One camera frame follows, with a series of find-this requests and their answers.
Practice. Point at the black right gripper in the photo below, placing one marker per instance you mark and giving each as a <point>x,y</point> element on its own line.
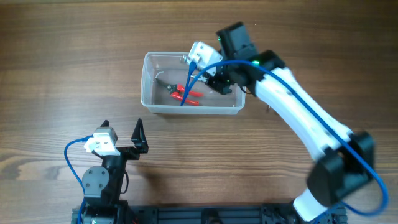
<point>222,86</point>

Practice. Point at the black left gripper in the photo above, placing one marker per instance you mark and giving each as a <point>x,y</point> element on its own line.
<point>140,143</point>

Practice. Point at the clear plastic container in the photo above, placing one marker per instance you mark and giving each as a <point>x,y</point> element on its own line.
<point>169,67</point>

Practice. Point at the red handled cutters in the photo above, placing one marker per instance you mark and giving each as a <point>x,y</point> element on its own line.
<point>176,91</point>

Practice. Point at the small silver wrench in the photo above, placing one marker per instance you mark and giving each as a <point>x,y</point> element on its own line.
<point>185,60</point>

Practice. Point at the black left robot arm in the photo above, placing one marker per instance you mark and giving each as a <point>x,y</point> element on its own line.
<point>102,185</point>

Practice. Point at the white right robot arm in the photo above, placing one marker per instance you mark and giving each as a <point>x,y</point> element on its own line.
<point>343,160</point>

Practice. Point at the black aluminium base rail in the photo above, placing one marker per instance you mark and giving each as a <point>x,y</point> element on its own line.
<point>268,213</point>

